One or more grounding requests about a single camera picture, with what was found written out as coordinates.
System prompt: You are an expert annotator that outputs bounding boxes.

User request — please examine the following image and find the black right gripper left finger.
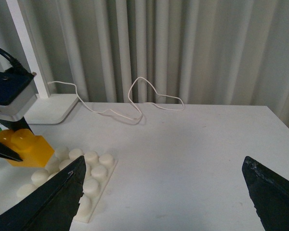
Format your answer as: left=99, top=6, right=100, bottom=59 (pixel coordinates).
left=0, top=156, right=86, bottom=231

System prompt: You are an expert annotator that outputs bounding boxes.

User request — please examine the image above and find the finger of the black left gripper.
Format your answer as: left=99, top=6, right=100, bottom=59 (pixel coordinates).
left=0, top=117, right=33, bottom=133
left=0, top=142, right=23, bottom=162

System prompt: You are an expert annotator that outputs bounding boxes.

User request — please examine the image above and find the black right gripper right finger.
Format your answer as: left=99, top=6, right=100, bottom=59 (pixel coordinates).
left=242, top=156, right=289, bottom=231

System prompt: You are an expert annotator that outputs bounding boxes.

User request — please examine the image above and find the yellow two-stud toy block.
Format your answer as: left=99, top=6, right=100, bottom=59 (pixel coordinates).
left=0, top=129, right=54, bottom=167

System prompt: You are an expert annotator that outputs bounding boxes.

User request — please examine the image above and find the white desk lamp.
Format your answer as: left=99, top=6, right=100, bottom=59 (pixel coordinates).
left=6, top=0, right=78, bottom=125

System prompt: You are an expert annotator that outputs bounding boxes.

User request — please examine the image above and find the grey pleated curtain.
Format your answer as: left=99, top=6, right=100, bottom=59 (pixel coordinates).
left=0, top=0, right=289, bottom=127

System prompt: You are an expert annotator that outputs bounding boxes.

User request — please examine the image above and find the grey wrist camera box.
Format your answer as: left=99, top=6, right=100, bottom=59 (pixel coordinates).
left=0, top=72, right=37, bottom=122

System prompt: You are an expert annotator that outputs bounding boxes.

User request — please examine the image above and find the black camera cable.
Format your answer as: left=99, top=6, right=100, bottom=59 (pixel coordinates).
left=0, top=43, right=27, bottom=75

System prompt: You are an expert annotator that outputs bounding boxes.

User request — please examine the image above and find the white studded base plate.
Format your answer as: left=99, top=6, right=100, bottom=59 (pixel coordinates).
left=16, top=147, right=118, bottom=223

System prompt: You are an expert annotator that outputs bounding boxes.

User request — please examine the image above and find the white lamp cable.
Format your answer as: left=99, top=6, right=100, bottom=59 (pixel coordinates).
left=48, top=77, right=185, bottom=125

